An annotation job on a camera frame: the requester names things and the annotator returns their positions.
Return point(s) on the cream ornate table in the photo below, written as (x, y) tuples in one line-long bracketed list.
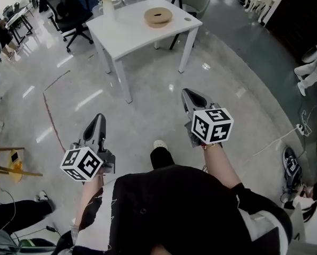
[(255, 3)]

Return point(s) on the person's right forearm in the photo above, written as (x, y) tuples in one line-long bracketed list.
[(219, 163)]

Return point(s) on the person's cream shoe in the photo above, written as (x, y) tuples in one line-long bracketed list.
[(159, 143)]

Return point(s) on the white vase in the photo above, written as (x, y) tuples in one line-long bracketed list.
[(108, 9)]

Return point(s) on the grey chair behind table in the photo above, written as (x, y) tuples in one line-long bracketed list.
[(198, 3)]

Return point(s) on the dark spare gripper device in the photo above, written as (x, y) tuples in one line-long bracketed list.
[(291, 166)]

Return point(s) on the yellow perfume bottle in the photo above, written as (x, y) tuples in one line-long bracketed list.
[(18, 169)]

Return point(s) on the person's left forearm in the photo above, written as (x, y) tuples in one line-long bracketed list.
[(90, 195)]

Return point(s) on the dark green bag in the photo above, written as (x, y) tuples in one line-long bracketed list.
[(28, 244)]

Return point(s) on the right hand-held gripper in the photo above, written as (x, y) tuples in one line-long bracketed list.
[(211, 126)]

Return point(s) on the white desk black legs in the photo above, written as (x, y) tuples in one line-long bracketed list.
[(17, 16)]

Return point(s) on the person's black white top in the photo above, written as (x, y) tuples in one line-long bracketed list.
[(179, 211)]

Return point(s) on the white power strip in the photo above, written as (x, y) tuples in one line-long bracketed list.
[(300, 129)]

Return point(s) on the dark wooden cabinet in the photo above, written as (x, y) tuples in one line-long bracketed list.
[(301, 15)]

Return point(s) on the person's black trouser leg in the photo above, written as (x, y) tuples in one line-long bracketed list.
[(161, 158)]

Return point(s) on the smartphone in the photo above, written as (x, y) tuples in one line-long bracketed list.
[(14, 157)]

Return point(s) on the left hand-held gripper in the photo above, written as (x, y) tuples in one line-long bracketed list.
[(81, 163)]

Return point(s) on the white table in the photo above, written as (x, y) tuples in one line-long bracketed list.
[(131, 33)]

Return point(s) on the black office chair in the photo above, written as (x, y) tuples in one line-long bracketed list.
[(73, 15)]

